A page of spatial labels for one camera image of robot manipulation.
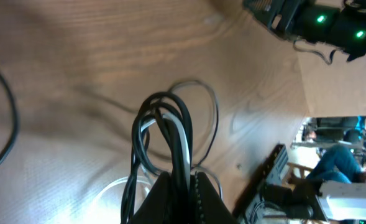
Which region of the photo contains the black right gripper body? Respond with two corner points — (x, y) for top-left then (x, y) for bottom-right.
(273, 0), (366, 61)

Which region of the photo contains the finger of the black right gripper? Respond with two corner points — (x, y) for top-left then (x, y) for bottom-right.
(242, 0), (284, 28)

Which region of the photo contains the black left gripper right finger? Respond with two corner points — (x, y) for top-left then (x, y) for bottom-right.
(190, 172), (237, 224)

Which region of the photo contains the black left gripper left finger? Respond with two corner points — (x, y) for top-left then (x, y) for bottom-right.
(129, 172), (176, 224)

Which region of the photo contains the black USB cable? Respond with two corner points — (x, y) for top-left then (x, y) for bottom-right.
(0, 49), (224, 224)

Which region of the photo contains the white USB cable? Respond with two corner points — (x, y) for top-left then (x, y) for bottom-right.
(89, 112), (192, 215)

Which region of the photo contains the brown cardboard panel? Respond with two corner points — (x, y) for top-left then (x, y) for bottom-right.
(297, 52), (366, 117)

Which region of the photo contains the person in blue jeans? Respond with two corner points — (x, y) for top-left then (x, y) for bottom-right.
(306, 145), (366, 184)

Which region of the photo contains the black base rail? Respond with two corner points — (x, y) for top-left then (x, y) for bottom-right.
(232, 143), (323, 224)

